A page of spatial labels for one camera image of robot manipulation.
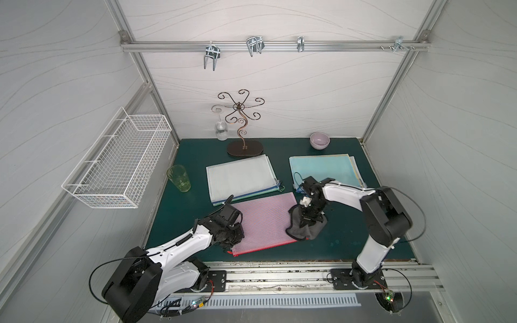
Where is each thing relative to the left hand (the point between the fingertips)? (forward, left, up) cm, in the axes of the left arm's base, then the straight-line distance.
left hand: (244, 238), depth 83 cm
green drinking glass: (+26, +33, +9) cm, 43 cm away
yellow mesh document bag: (+49, -56, -1) cm, 74 cm away
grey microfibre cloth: (+2, -23, +2) cm, 23 cm away
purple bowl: (+58, -40, +2) cm, 70 cm away
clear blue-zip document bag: (+33, +4, -4) cm, 34 cm away
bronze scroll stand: (+51, +7, +2) cm, 51 cm away
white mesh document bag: (+40, -40, -2) cm, 57 cm away
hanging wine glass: (+45, +13, +21) cm, 52 cm away
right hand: (+6, -25, -1) cm, 25 cm away
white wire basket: (+12, +44, +30) cm, 54 cm away
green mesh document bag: (+25, -16, 0) cm, 29 cm away
